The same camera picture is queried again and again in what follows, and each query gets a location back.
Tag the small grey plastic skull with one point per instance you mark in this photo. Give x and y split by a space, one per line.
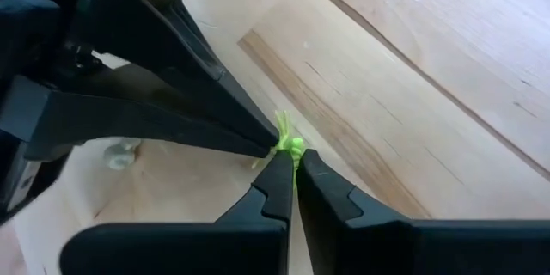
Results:
120 154

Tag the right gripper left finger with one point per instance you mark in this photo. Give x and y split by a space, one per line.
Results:
277 189

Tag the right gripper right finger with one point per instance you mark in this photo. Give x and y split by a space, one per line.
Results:
322 197

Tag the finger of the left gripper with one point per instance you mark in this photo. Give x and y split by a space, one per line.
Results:
129 122
150 21

